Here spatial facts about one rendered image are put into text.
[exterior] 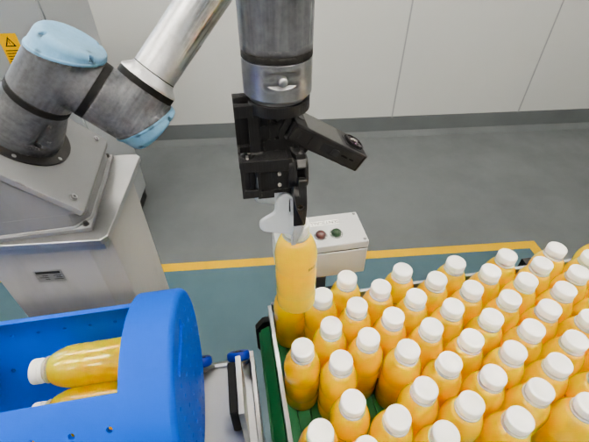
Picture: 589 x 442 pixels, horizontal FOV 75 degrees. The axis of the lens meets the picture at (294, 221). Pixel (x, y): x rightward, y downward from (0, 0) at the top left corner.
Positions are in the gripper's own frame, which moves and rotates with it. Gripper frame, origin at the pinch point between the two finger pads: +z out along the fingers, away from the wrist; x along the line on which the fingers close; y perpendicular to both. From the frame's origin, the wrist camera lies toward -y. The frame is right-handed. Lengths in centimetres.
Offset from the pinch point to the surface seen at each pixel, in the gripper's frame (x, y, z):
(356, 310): 1.1, -11.4, 21.8
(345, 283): -5.2, -11.1, 21.8
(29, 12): -143, 81, 1
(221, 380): 2.3, 15.4, 37.2
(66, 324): -3.6, 39.9, 20.3
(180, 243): -138, 47, 130
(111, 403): 17.6, 25.3, 8.9
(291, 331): -3.5, 0.1, 33.0
